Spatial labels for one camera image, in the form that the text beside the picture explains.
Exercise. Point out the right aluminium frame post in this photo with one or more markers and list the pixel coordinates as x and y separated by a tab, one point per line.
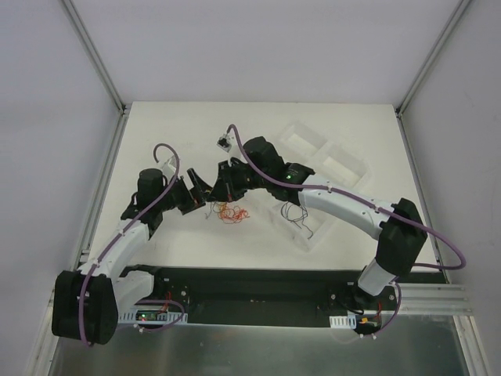
454	20

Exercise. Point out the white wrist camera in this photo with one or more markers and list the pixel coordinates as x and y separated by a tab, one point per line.
229	144
168	167

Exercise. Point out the right white cable duct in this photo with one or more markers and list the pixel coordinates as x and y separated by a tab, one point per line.
343	322

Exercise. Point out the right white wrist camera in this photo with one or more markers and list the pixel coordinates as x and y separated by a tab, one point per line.
229	144

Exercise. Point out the left aluminium frame post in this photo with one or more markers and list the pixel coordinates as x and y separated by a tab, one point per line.
89	47

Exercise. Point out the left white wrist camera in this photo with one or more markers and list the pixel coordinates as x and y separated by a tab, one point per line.
168	167

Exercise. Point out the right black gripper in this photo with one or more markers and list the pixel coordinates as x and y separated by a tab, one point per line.
228	180

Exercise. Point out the aluminium frame post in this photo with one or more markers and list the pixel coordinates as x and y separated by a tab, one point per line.
454	20
89	47

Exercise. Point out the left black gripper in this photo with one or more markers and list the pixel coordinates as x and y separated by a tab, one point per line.
186	195

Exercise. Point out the clear plastic compartment tray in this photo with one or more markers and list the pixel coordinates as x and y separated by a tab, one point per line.
336	161

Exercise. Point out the white cable duct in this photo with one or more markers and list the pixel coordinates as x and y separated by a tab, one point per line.
343	322
152	317

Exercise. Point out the left white cable duct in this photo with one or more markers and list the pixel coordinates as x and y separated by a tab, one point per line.
152	317

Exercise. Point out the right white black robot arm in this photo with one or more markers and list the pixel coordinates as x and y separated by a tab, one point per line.
397	228

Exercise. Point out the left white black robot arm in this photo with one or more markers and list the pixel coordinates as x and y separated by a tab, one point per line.
88	301

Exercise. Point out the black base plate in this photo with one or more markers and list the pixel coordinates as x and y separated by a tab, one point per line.
261	297

